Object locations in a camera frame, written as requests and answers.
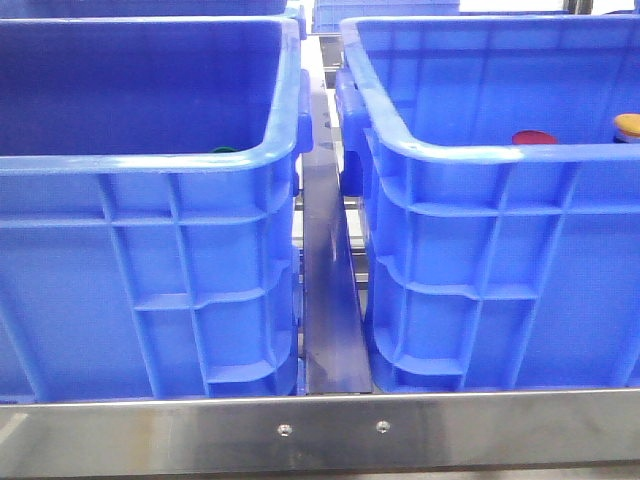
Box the red mushroom push button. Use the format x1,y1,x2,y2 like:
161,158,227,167
512,130,559,145

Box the yellow mushroom push button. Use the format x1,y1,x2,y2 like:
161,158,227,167
613,113,640,144

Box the green push button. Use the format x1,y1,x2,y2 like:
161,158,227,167
211,146,238,154

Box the blue plastic bin left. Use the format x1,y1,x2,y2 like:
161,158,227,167
1,17,313,404

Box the blue plastic bin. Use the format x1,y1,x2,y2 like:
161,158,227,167
1,17,313,404
337,14,639,393

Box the blue plastic bin right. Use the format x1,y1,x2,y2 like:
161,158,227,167
337,14,639,393

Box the blue bin rear centre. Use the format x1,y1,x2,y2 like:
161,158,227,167
312,0,460,33

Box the blue bin rear left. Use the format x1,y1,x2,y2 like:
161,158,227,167
1,0,307,40

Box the steel divider rail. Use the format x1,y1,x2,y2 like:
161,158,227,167
302,83,373,395

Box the steel front rack rail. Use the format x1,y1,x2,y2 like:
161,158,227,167
1,389,639,479

